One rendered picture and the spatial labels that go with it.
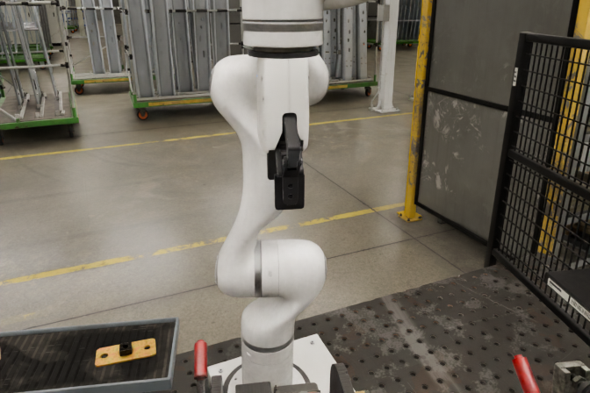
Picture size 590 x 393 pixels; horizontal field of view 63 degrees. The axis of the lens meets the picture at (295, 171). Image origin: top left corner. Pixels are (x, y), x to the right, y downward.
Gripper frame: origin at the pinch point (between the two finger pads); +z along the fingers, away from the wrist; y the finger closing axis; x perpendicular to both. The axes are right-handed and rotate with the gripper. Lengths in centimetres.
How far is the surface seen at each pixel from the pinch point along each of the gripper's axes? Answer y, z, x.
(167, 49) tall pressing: -674, 48, -88
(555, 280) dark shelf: -36, 42, 68
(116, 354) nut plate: -8.0, 28.4, -24.0
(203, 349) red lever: -8.8, 29.6, -11.6
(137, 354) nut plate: -7.6, 28.4, -20.9
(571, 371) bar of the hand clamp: 8.8, 23.9, 35.3
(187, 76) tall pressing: -701, 91, -65
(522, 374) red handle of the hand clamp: 1.2, 31.2, 34.8
